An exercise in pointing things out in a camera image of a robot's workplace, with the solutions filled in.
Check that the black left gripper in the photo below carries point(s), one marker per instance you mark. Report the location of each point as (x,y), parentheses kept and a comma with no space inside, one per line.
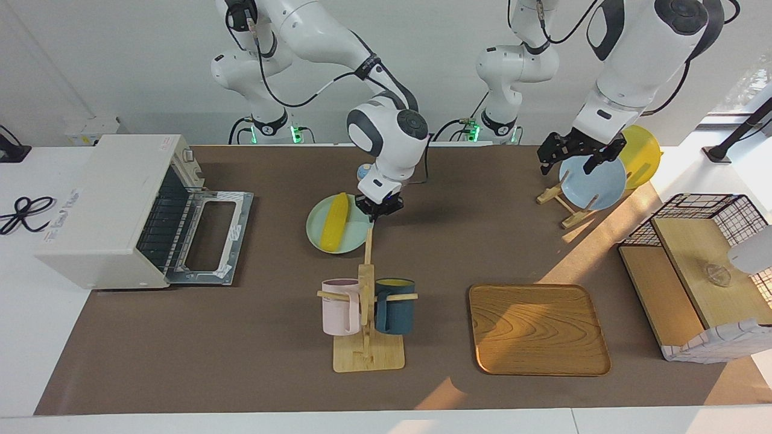
(588,144)

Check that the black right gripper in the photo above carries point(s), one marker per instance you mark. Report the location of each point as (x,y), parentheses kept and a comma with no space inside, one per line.
(380,205)

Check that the mint green plate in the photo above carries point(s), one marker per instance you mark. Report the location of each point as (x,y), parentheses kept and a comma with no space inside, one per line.
(356,235)

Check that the yellow corn cob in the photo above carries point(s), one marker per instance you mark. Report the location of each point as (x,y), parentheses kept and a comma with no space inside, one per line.
(335,223)

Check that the toaster oven glass door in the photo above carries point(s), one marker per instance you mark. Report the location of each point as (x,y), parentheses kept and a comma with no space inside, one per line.
(238,241)

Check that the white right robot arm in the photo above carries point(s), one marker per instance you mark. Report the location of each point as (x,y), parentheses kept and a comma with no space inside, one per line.
(392,132)

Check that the white toaster oven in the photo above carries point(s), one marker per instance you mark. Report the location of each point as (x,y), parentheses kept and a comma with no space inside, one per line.
(102,211)

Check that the light blue plate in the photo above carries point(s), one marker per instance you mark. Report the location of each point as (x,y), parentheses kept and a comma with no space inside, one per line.
(594,184)

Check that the wooden plate rack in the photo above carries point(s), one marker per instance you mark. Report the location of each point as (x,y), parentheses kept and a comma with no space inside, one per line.
(570,208)

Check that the yellow plate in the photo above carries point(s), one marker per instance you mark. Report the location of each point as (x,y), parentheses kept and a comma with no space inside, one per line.
(645,163)

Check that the dark blue mug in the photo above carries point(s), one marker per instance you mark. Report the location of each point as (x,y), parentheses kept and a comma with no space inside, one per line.
(398,313)

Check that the pink mug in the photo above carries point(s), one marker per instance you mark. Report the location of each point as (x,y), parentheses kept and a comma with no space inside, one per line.
(338,310)

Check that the wooden mug tree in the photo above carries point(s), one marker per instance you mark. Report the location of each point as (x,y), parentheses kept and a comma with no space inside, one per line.
(368,358)

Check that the wooden two-step shelf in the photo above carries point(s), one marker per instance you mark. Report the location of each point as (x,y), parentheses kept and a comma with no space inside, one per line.
(687,253)

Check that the wooden serving tray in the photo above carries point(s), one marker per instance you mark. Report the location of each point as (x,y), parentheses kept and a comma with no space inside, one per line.
(537,331)

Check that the small clear glass piece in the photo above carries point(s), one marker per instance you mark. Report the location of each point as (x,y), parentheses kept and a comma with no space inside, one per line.
(718,275)

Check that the brown table mat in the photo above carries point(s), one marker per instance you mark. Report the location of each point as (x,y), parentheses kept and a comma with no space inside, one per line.
(241,361)

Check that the white rounded device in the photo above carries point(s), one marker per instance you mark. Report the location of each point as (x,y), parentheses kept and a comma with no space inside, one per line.
(754,250)

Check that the white checked cloth liner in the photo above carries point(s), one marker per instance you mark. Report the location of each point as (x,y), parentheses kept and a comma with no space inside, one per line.
(718,346)

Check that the white power strip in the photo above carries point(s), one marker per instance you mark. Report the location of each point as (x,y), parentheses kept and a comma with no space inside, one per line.
(90,131)

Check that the black clamp mount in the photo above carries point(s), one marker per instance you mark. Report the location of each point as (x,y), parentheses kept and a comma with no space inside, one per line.
(12,152)

